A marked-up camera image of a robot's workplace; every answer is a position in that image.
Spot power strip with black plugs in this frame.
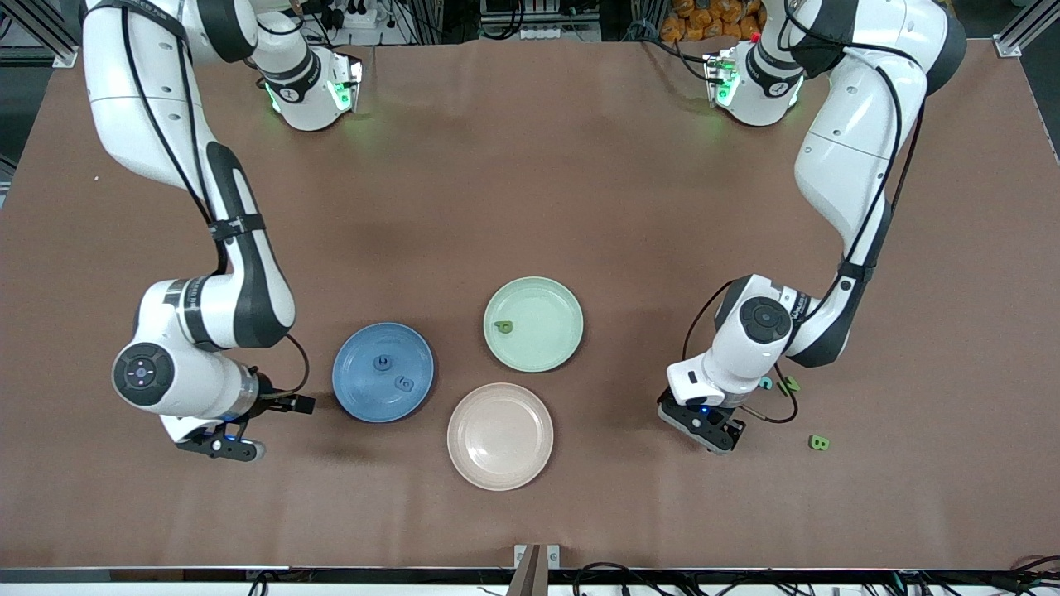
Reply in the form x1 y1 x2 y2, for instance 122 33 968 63
330 0 375 31

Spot light green plate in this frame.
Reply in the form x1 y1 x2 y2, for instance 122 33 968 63
483 276 585 373

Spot beige plate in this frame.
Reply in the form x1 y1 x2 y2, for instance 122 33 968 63
446 382 555 493

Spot orange mesh bags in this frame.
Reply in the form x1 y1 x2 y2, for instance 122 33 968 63
660 0 767 42

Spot aluminium frame post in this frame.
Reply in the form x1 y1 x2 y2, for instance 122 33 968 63
17 0 84 67
992 0 1060 59

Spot white table edge rail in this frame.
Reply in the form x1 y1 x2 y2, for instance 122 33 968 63
0 567 1060 596

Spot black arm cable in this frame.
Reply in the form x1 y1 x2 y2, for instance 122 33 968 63
682 0 928 425
124 0 311 397

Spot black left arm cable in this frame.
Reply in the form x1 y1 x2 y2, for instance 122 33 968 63
682 0 928 425

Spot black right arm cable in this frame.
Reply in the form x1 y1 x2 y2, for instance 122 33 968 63
124 0 311 397

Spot metal table edge bracket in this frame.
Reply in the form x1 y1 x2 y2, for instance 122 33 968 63
513 543 561 596

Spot blue plate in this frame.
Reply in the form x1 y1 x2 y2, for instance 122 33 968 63
332 322 436 424

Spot brown table cover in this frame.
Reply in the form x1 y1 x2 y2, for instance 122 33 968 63
0 37 1060 572

